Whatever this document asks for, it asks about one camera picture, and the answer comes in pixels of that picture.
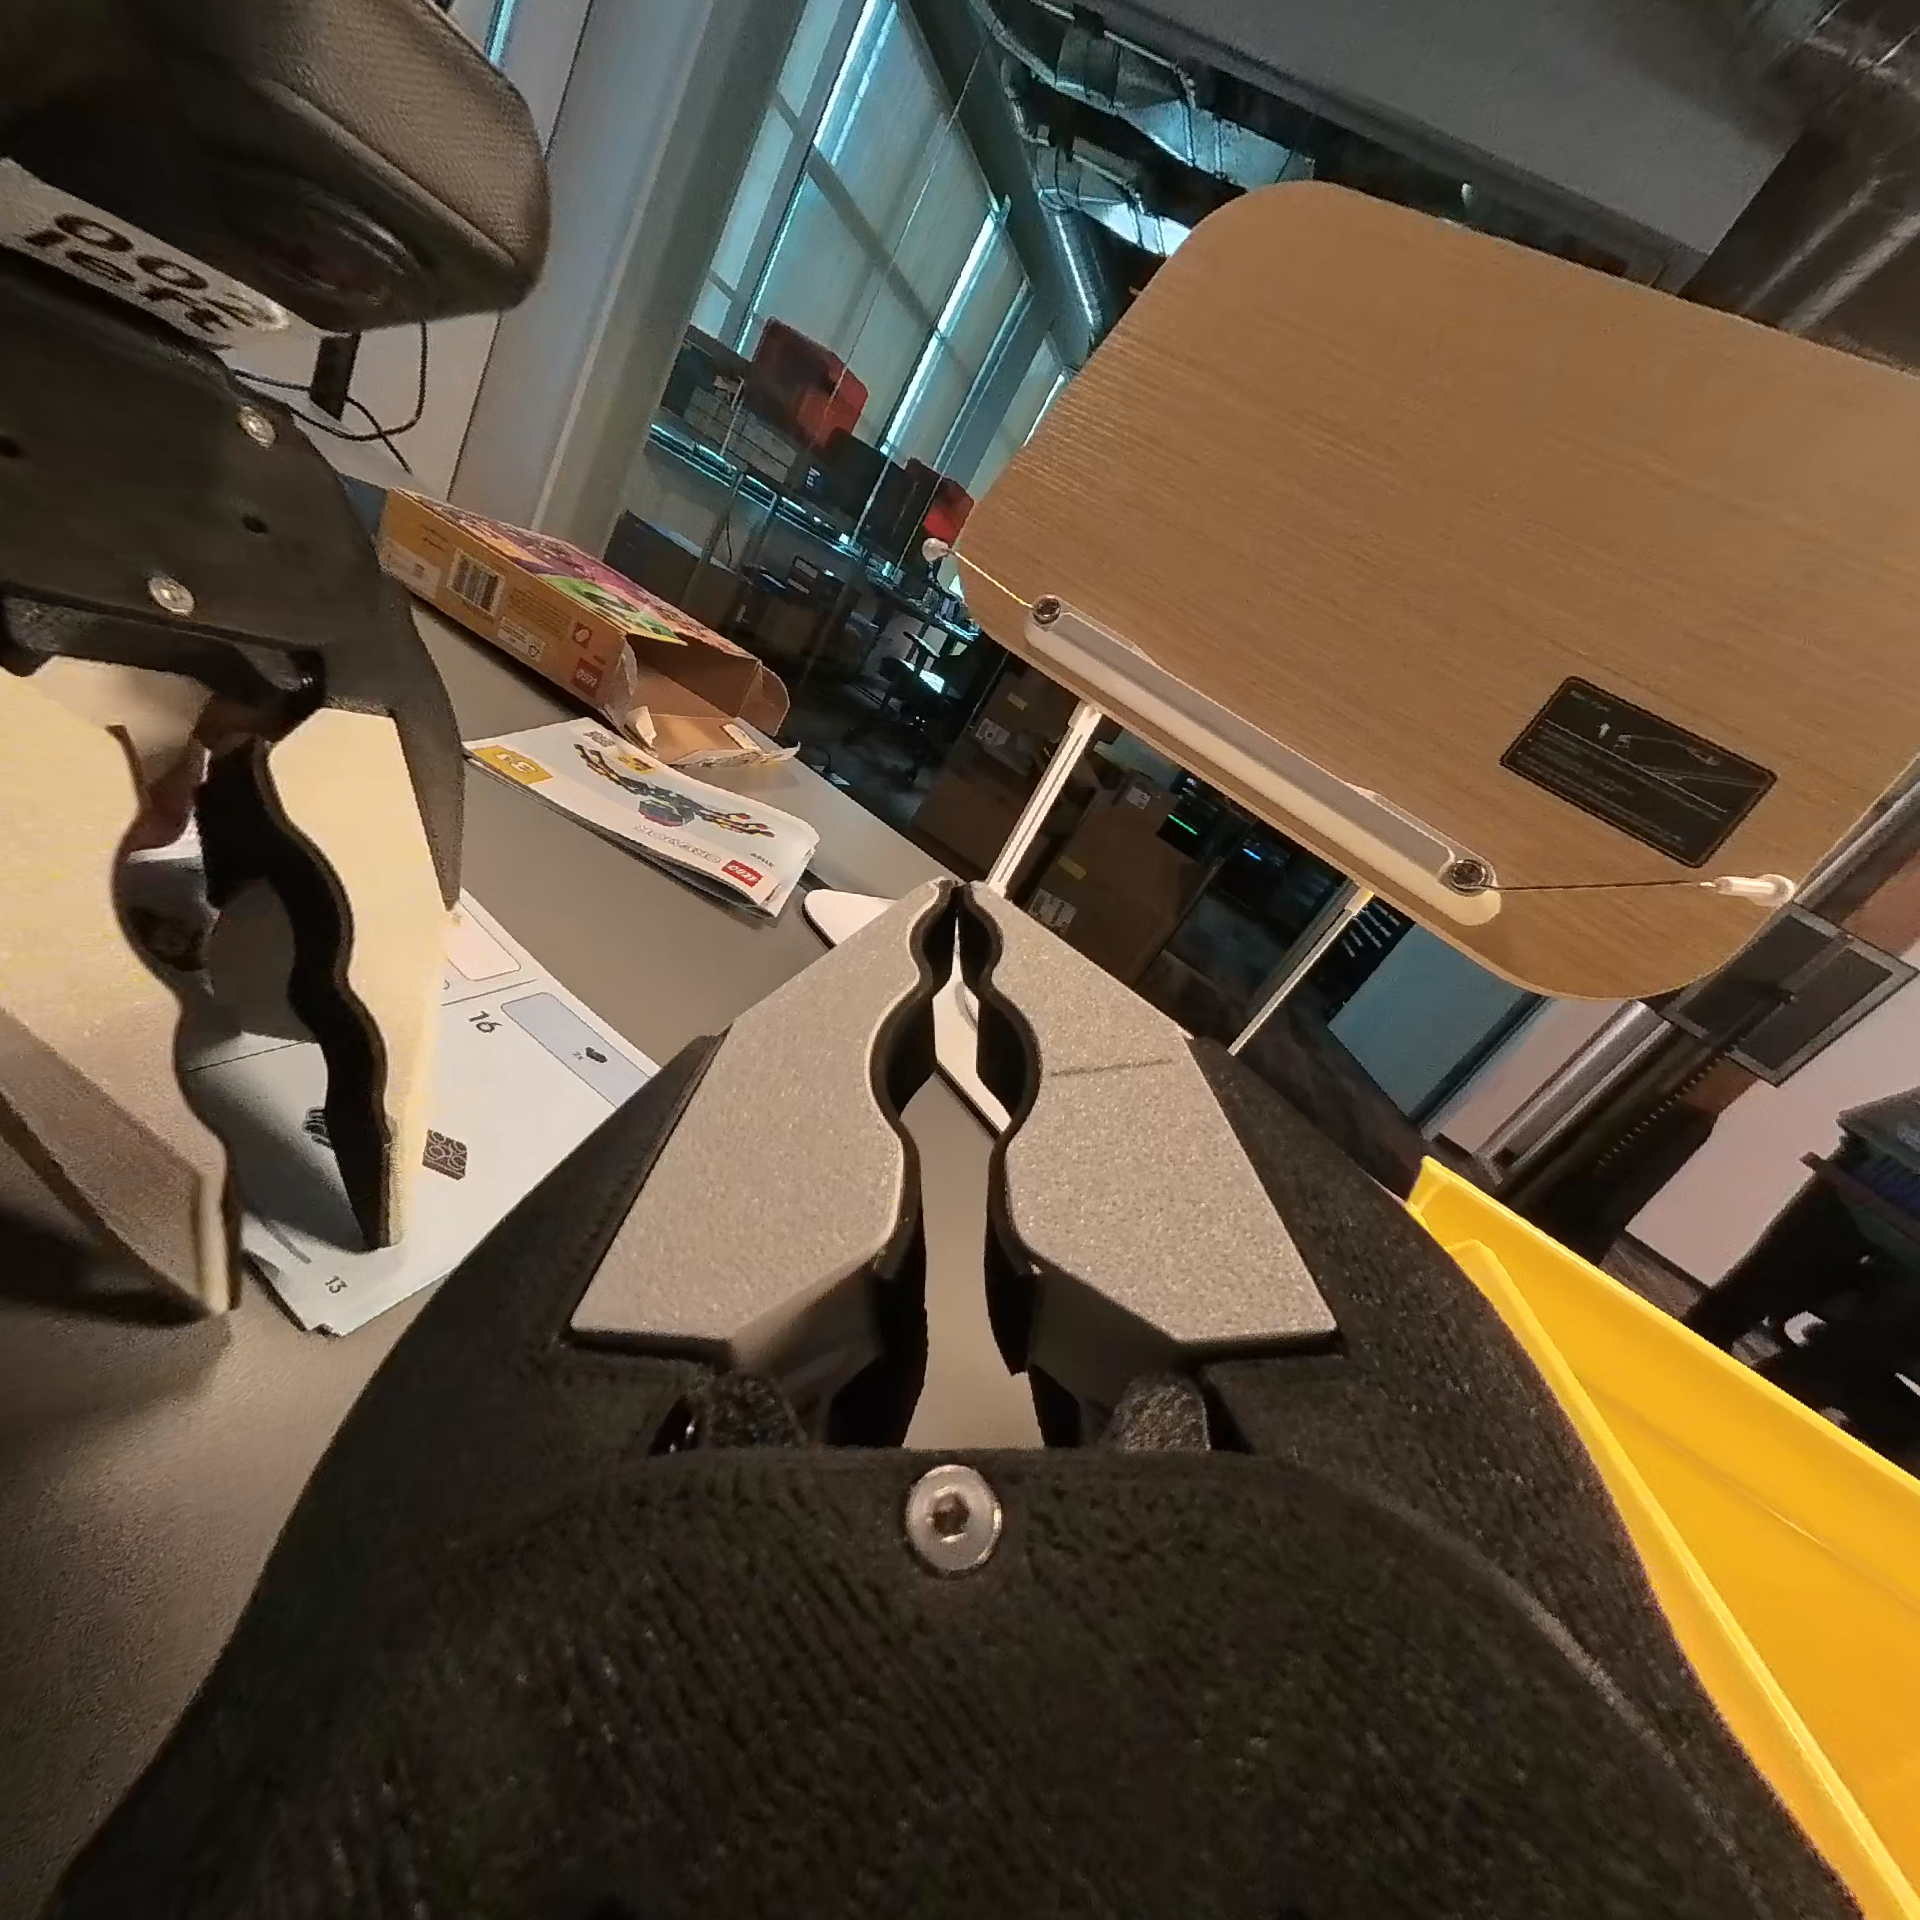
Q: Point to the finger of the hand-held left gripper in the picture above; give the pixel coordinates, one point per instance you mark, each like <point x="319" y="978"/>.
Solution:
<point x="390" y="932"/>
<point x="61" y="932"/>

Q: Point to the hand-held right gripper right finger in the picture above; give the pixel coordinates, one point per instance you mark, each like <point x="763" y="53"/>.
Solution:
<point x="1171" y="1200"/>

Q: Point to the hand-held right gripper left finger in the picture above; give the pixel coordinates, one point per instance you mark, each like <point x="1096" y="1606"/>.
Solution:
<point x="751" y="1200"/>

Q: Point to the yellow plastic bin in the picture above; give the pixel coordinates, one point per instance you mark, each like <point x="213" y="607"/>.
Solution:
<point x="1725" y="1425"/>

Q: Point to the orange lego box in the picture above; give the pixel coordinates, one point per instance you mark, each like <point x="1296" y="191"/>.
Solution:
<point x="511" y="585"/>

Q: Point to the open instruction booklet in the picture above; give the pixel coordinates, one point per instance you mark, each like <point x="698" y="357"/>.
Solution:
<point x="523" y="1080"/>

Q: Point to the closed instruction booklet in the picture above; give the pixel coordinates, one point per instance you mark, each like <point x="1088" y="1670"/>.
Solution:
<point x="645" y="818"/>

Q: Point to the brown cardboard boxes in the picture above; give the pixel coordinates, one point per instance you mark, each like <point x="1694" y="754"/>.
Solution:
<point x="1096" y="855"/>

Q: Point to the black office chair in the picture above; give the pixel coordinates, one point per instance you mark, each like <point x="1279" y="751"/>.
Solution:
<point x="907" y="682"/>

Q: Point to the metal shelf rack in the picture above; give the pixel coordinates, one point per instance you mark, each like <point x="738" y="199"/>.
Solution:
<point x="781" y="511"/>

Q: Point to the orange storage case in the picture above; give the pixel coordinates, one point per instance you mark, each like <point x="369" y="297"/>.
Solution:
<point x="938" y="487"/>
<point x="810" y="376"/>

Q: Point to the large paned window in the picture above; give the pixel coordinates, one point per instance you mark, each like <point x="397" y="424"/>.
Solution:
<point x="885" y="224"/>

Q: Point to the dark wall panel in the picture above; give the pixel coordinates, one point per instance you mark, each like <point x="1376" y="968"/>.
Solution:
<point x="1793" y="997"/>

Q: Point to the silver ventilation duct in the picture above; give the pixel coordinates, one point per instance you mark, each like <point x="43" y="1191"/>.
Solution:
<point x="1096" y="224"/>

